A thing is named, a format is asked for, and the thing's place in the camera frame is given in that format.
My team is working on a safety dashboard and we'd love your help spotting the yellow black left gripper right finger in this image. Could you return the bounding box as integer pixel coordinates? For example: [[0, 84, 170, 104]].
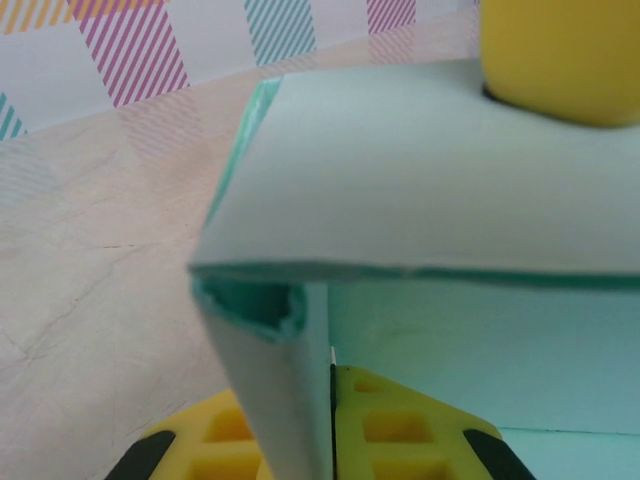
[[330, 364, 539, 480]]

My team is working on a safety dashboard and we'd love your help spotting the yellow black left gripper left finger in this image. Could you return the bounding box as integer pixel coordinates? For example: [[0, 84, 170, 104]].
[[103, 388, 274, 480]]

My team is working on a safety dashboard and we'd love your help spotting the light teal paper box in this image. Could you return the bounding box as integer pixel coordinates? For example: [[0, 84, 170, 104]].
[[186, 55, 640, 480]]

